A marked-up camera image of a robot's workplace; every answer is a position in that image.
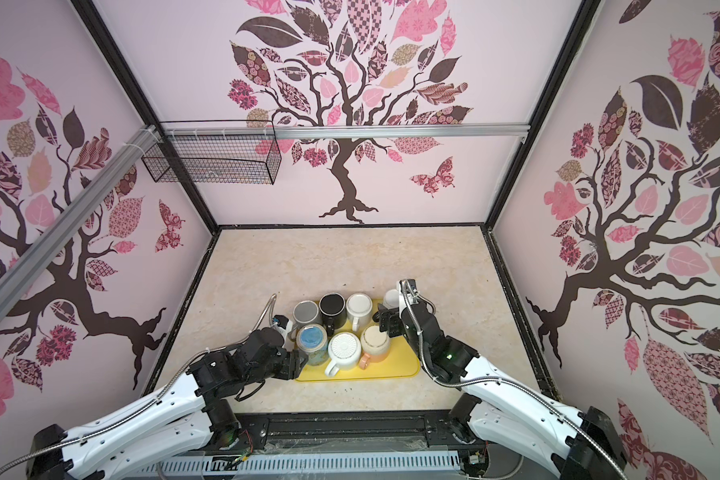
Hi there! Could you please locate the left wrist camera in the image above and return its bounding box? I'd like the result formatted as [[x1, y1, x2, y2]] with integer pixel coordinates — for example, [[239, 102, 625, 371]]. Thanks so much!
[[270, 315, 293, 336]]

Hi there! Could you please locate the aluminium rail left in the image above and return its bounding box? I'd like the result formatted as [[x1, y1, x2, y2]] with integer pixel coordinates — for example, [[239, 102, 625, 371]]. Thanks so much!
[[0, 126, 159, 322]]

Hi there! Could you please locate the white slotted cable duct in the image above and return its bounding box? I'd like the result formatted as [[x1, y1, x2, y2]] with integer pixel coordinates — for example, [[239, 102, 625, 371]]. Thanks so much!
[[127, 451, 461, 479]]

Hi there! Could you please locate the aluminium rail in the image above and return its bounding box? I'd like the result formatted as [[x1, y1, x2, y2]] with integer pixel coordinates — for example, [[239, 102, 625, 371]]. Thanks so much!
[[163, 123, 530, 140], [0, 126, 159, 322]]

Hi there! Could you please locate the black base frame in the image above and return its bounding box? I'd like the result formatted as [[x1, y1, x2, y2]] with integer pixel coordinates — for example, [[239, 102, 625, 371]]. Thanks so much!
[[95, 407, 607, 480]]

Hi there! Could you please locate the black wire basket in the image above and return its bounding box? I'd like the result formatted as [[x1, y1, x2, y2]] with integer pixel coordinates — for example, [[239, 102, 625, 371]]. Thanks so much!
[[141, 120, 282, 185]]

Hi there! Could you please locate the grey mug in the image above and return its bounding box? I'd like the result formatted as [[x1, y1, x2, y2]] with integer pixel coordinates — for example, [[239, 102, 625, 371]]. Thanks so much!
[[293, 300, 321, 328]]

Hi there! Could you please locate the yellow plastic tray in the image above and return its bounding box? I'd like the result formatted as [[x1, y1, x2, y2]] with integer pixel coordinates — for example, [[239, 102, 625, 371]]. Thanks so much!
[[293, 298, 422, 383]]

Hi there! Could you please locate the blue butterfly mug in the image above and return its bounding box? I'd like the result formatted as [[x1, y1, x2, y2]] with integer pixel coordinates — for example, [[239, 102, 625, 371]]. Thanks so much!
[[296, 324, 329, 366]]

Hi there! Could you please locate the white ribbed mug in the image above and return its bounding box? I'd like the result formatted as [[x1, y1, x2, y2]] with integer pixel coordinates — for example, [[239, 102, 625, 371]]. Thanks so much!
[[324, 332, 362, 377]]

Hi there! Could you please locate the orange speckled mug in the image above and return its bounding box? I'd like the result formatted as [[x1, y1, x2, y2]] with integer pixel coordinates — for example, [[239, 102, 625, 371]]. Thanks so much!
[[358, 325, 391, 369]]

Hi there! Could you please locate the black and white mug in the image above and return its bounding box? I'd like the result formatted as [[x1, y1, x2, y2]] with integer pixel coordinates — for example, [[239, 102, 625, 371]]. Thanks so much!
[[382, 289, 400, 310]]

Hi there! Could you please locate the aluminium rail back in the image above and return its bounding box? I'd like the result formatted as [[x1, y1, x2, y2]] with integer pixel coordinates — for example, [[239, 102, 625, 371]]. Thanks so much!
[[163, 123, 530, 140]]

